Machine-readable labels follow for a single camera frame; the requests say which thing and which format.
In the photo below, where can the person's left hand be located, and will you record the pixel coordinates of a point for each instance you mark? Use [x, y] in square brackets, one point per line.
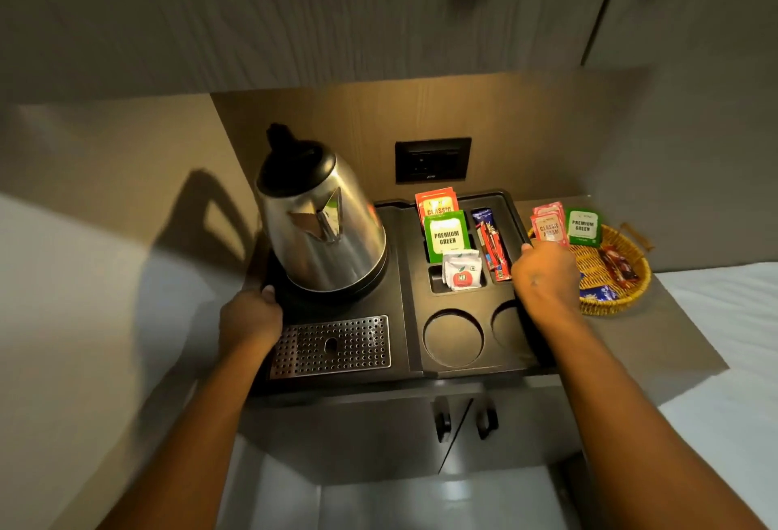
[249, 322]

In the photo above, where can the person's right hand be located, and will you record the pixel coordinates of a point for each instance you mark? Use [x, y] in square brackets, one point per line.
[546, 280]

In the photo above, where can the person's right thumb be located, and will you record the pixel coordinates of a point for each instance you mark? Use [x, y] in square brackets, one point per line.
[527, 249]

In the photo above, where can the person's left thumb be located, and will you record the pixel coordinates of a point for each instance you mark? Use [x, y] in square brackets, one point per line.
[272, 297]

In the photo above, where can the black plastic hospitality tray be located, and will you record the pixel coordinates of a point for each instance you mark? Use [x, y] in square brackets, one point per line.
[413, 311]

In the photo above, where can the person's right forearm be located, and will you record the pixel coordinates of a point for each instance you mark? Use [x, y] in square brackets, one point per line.
[638, 420]

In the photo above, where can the person's left forearm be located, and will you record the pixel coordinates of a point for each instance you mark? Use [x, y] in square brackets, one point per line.
[194, 426]

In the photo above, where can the red stick sachets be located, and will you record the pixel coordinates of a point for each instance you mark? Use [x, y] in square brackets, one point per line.
[495, 253]

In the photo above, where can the pink tea sachet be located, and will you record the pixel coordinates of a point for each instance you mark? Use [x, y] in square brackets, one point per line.
[550, 224]

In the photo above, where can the blue sachet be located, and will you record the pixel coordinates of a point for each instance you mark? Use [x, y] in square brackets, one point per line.
[485, 218]

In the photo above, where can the green tea sachet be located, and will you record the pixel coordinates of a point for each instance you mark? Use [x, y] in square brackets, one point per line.
[583, 227]
[448, 238]

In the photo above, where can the white sachet with red apple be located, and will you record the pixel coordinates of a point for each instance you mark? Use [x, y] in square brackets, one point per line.
[463, 271]

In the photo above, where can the perforated metal drip grate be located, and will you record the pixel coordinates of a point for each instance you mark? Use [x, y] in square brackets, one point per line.
[331, 346]

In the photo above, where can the blue packet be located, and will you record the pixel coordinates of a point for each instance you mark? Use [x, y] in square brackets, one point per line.
[599, 291]

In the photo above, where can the stainless steel electric kettle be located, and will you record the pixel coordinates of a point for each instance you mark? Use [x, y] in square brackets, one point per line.
[322, 219]

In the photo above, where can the red snack packet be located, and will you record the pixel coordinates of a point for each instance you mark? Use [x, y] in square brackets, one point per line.
[620, 267]

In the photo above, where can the orange tea sachet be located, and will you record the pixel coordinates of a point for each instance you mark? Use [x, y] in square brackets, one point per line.
[436, 200]

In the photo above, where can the woven wicker basket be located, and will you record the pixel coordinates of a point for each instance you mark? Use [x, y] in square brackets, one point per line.
[632, 292]

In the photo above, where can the grey cabinet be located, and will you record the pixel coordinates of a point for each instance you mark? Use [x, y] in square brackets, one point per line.
[389, 432]

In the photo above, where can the black wall socket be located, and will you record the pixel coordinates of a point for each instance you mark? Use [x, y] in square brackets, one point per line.
[433, 160]

